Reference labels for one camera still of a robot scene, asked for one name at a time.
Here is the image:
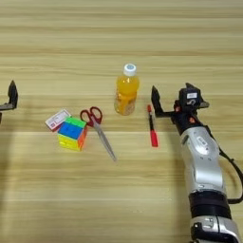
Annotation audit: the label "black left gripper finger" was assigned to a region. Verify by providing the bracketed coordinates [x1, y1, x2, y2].
[0, 79, 19, 112]

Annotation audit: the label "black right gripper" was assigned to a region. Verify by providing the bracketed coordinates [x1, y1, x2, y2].
[150, 82, 210, 136]

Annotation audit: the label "orange juice bottle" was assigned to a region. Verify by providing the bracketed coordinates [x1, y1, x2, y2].
[113, 63, 140, 117]

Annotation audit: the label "red white card box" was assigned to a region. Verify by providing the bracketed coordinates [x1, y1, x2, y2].
[45, 108, 72, 133]

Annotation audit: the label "colourful puzzle cube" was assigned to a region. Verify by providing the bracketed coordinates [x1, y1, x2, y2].
[57, 116, 89, 152]

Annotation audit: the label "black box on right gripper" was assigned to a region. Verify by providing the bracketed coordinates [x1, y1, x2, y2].
[178, 87, 204, 112]

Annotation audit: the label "red black marker pen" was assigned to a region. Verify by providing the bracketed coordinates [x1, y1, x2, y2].
[146, 103, 159, 148]

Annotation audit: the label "red handled scissors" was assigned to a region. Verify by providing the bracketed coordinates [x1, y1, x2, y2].
[79, 105, 118, 163]

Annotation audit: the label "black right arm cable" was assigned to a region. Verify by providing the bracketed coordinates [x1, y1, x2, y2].
[217, 147, 243, 205]

